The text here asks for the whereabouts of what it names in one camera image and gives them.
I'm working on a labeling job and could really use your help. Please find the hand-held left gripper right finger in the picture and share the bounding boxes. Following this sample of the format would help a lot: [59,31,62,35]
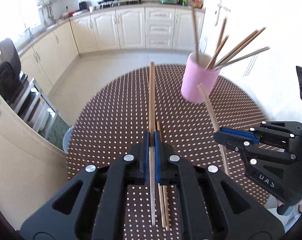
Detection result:
[154,131,284,240]

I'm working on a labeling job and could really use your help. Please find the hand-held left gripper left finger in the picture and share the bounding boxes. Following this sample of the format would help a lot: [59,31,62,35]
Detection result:
[20,131,151,240]

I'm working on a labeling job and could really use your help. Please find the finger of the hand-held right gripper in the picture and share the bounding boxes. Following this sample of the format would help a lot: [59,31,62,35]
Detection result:
[214,121,302,145]
[214,136,301,178]

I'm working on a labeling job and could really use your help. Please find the light wooden chopstick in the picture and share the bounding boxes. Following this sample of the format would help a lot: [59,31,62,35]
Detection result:
[197,84,231,177]
[149,62,156,227]
[156,121,166,228]
[162,185,170,231]

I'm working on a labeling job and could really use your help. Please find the pink cup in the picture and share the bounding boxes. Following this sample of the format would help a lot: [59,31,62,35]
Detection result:
[180,52,221,104]

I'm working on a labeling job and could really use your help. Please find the bunch of wooden chopsticks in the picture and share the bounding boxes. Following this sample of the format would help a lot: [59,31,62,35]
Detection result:
[191,5,271,70]

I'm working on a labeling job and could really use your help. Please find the polka dot tablecloth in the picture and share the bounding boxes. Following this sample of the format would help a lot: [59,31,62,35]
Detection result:
[66,64,270,240]

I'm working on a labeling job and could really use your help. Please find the white bucket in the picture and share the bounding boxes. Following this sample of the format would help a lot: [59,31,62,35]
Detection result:
[63,127,75,153]

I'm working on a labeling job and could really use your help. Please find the white door with lock plate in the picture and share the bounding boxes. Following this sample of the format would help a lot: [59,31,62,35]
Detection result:
[0,80,69,230]

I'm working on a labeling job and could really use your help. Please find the white lower kitchen cabinets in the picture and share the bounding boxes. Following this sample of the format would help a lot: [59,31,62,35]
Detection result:
[18,6,206,85]

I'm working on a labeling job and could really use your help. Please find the gas stove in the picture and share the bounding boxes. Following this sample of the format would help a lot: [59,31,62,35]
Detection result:
[98,0,141,7]

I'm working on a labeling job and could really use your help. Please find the black countertop appliance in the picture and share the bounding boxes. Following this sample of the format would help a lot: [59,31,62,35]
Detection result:
[0,38,28,105]

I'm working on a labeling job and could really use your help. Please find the white door with handle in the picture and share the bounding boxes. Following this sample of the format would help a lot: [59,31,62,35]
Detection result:
[199,0,302,155]

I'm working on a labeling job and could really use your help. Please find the metal door handle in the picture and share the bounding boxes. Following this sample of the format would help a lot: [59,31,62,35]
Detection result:
[214,0,231,27]

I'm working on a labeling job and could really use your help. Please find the wall utensil rack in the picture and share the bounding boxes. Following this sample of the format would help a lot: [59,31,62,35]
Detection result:
[38,0,54,20]

